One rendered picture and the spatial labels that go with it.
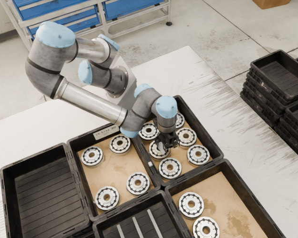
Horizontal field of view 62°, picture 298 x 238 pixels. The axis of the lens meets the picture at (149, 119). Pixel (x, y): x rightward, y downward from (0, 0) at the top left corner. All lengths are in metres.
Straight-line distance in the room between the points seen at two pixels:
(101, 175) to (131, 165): 0.14
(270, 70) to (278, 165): 0.95
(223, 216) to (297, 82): 1.33
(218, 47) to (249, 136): 1.78
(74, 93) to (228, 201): 0.76
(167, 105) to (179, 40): 2.31
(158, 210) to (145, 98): 0.47
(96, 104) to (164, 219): 0.54
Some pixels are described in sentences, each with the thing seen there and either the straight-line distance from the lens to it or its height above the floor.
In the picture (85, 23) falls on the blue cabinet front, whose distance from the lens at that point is 2.92.
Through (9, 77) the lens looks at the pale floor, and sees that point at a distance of 3.24.
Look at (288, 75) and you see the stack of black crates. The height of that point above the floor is 0.49.
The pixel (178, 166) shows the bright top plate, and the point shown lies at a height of 0.86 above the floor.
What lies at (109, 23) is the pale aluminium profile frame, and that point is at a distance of 2.99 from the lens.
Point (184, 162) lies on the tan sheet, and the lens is 1.17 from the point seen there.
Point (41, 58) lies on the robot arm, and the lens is 0.90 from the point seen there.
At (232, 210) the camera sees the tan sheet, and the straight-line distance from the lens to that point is 1.13.
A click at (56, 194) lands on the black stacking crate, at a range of 1.22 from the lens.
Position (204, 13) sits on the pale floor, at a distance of 3.62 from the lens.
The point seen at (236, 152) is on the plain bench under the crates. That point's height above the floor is 0.70.
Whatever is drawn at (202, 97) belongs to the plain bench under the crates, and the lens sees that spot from 1.57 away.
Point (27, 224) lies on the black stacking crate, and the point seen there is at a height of 0.83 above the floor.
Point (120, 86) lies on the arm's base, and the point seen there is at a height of 0.90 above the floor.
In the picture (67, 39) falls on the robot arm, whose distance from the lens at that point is 0.89.
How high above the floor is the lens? 1.89
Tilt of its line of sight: 54 degrees down
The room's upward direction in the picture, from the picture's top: 7 degrees counter-clockwise
